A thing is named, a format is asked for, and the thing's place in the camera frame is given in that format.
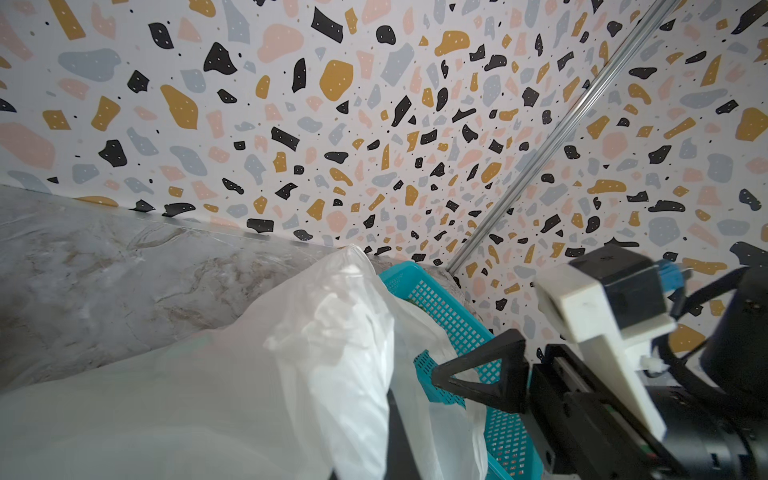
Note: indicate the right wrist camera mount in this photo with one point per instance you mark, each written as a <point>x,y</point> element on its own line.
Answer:
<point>612,303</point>

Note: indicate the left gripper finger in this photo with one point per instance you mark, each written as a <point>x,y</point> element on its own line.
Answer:
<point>400,463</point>

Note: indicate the white plastic bag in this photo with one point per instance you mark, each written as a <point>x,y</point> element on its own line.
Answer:
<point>295,388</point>

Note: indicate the teal plastic basket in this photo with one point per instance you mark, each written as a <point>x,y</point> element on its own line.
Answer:
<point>511,454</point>

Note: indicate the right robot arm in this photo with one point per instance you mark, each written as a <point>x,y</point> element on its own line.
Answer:
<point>649,382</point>

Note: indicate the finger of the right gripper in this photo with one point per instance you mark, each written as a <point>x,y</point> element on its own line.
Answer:
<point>494,374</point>

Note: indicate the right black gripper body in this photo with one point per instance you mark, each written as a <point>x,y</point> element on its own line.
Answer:
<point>580,428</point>

